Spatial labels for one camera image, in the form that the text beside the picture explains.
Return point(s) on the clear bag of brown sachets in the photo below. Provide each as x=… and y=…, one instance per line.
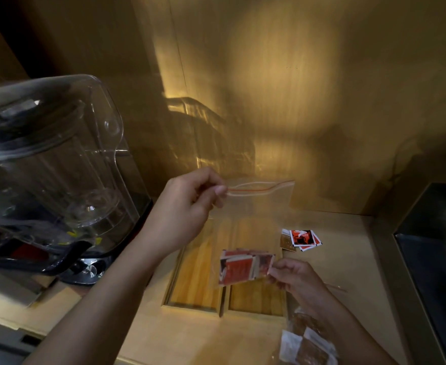
x=302, y=330

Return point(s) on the person's left thumb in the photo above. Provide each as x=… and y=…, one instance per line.
x=212, y=195

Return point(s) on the dark steel basin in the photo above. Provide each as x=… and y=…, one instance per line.
x=435, y=262

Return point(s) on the person's left hand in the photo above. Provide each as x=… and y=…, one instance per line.
x=177, y=216

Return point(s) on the person's left forearm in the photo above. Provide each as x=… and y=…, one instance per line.
x=101, y=300

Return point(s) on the clear blender sound cover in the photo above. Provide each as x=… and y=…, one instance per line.
x=52, y=148

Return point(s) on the white brown sachet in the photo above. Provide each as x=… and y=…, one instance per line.
x=289, y=347
x=316, y=351

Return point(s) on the wooden inset tray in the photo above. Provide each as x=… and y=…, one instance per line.
x=196, y=285
x=257, y=298

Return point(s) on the bundle of red sachets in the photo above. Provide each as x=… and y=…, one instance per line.
x=242, y=266

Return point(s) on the red black sachet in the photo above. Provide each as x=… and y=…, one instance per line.
x=302, y=237
x=316, y=242

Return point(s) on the person's right thumb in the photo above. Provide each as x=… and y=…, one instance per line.
x=285, y=263

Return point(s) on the clear zip bag red stripe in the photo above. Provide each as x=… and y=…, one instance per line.
x=259, y=203

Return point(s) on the person's right forearm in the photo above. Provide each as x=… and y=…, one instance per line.
x=344, y=330

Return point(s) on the person's right hand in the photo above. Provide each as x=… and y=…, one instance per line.
x=297, y=279

